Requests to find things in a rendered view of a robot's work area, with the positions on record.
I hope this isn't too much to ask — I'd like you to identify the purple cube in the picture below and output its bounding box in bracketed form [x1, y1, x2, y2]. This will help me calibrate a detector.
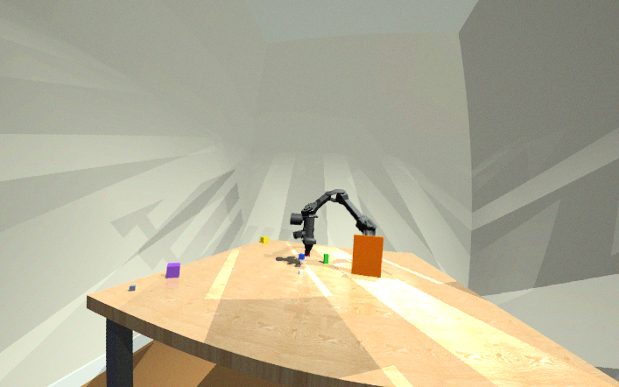
[166, 263, 180, 278]

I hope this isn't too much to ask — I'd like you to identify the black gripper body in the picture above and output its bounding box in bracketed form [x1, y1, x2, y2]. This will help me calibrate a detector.
[301, 226, 316, 244]

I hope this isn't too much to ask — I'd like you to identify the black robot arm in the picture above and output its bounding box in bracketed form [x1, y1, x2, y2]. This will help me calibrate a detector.
[290, 189, 377, 239]

